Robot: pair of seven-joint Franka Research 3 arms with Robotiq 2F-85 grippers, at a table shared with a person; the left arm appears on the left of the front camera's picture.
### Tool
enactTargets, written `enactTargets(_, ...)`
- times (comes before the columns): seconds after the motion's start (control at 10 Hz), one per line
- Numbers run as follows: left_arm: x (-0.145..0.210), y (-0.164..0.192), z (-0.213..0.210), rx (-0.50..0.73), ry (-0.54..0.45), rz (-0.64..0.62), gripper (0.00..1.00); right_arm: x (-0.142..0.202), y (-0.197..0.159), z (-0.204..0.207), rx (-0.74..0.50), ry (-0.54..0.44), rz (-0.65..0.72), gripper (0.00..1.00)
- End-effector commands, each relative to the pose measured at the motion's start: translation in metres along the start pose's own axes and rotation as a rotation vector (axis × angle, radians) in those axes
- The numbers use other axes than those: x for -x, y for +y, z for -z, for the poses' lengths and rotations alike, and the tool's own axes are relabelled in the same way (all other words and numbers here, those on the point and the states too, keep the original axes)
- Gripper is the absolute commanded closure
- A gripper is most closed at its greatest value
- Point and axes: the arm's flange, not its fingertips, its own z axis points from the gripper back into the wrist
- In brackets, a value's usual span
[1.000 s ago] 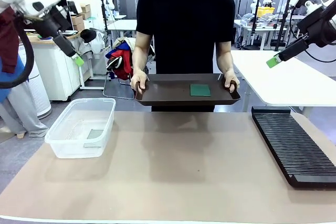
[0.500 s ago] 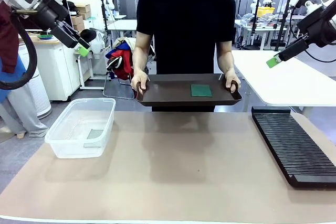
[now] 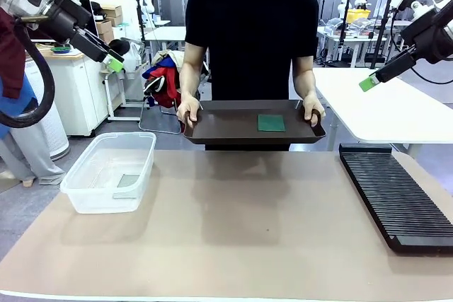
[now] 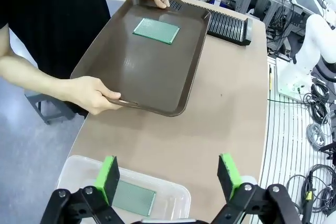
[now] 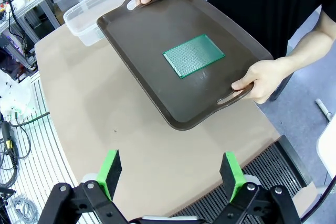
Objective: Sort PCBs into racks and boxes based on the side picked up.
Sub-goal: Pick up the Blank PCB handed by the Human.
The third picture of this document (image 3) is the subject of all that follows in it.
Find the green bowl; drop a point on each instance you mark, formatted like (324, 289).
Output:
(61, 49)

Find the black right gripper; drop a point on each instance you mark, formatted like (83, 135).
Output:
(433, 42)

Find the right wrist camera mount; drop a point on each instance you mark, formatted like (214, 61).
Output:
(414, 3)

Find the black hat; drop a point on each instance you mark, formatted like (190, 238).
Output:
(120, 46)

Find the person's right hand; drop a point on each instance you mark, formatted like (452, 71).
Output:
(187, 109)

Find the white background work table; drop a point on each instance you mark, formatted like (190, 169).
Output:
(350, 38)
(166, 35)

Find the white air purifier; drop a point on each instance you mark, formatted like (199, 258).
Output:
(56, 132)

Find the person's left forearm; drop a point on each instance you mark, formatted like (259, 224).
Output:
(304, 81)

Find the large white table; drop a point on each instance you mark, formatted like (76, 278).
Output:
(371, 104)

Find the white rolling side table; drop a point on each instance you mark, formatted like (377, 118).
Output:
(118, 104)

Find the chair with piled clothes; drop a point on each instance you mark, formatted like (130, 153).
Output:
(164, 75)

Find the bystander in maroon top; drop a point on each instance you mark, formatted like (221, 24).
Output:
(14, 68)

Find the cardboard box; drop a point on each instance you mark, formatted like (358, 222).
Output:
(112, 11)
(104, 29)

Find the person's right forearm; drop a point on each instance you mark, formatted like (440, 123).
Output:
(189, 81)

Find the black camera stand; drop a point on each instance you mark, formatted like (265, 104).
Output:
(382, 33)

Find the dark brown serving tray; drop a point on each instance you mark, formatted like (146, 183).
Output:
(226, 127)

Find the white desk cabinet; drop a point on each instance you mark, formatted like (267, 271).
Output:
(81, 93)

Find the person's black T-shirt torso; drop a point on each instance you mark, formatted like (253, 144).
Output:
(251, 33)

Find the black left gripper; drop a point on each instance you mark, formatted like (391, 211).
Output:
(65, 19)

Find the green square PCB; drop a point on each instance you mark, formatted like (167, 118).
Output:
(128, 180)
(271, 123)

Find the clear plastic storage box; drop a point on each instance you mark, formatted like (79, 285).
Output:
(106, 174)

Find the person's left hand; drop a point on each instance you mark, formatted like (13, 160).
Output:
(313, 107)

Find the yellow plastic bin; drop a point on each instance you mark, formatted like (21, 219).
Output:
(359, 16)

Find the black slotted PCB rack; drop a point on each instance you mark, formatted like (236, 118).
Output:
(396, 196)

